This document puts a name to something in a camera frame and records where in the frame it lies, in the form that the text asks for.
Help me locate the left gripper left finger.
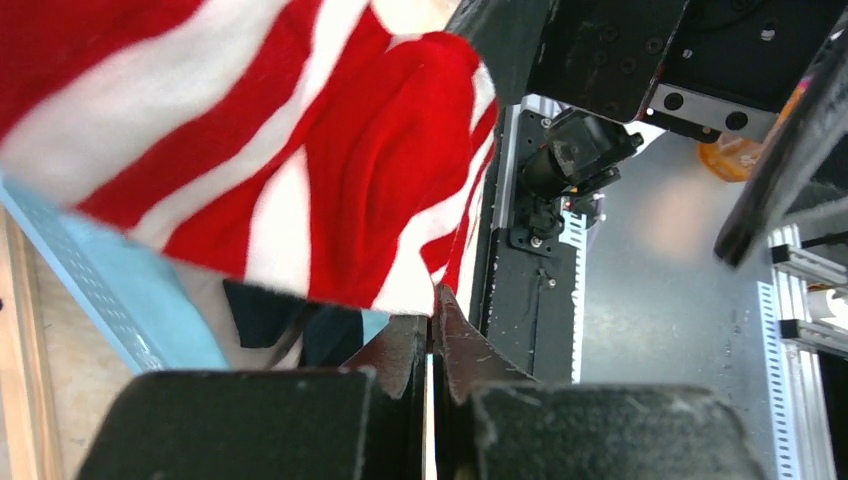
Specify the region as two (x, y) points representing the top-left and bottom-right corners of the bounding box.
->
(345, 316), (429, 479)

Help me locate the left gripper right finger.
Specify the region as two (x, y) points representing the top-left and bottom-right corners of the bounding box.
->
(433, 285), (531, 479)

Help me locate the black sock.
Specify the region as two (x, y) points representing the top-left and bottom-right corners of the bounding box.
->
(222, 280), (364, 369)

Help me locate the beige sock striped cuff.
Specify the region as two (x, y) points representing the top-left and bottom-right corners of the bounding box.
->
(173, 262), (303, 370)

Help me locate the red white striped sock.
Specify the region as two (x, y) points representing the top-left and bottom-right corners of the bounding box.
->
(1, 1), (499, 315)

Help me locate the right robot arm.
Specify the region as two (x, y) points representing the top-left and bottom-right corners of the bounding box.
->
(446, 0), (847, 143)

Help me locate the blue plastic basket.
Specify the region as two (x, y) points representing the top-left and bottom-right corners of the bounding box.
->
(0, 172), (392, 376)

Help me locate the orange bottle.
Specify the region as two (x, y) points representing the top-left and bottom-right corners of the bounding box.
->
(696, 78), (810, 183)

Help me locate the wooden clothes rack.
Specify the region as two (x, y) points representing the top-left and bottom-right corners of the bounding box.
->
(1, 210), (65, 479)

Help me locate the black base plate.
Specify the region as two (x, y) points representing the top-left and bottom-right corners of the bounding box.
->
(472, 95), (587, 383)

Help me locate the aluminium frame rail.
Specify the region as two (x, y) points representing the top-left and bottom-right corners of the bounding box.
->
(758, 225), (847, 479)

